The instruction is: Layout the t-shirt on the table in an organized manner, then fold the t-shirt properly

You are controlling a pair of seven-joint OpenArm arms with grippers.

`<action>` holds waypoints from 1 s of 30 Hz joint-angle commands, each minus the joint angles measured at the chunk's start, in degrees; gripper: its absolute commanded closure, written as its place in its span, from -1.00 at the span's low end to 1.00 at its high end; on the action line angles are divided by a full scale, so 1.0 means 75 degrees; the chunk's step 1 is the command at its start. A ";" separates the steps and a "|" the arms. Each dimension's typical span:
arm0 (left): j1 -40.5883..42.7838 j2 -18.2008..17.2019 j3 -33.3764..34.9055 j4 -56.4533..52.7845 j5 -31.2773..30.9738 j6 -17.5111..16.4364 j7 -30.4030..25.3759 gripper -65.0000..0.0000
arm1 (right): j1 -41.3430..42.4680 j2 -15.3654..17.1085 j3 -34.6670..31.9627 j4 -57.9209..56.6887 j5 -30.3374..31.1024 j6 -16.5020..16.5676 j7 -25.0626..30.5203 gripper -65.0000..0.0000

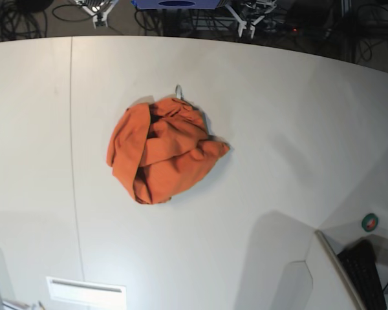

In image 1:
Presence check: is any blue box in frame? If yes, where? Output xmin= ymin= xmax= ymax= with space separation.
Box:
xmin=131 ymin=0 xmax=228 ymax=10

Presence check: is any grey metal hook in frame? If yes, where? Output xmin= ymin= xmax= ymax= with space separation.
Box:
xmin=175 ymin=85 xmax=184 ymax=100

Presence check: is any orange t-shirt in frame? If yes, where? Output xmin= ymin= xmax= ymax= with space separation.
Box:
xmin=106 ymin=98 xmax=230 ymax=205

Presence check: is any black keyboard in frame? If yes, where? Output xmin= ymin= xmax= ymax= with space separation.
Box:
xmin=338 ymin=240 xmax=387 ymax=310

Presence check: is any white partition board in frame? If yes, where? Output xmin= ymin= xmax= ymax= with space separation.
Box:
xmin=307 ymin=231 xmax=365 ymax=309

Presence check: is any green tape roll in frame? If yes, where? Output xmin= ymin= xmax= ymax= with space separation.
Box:
xmin=361 ymin=213 xmax=379 ymax=233

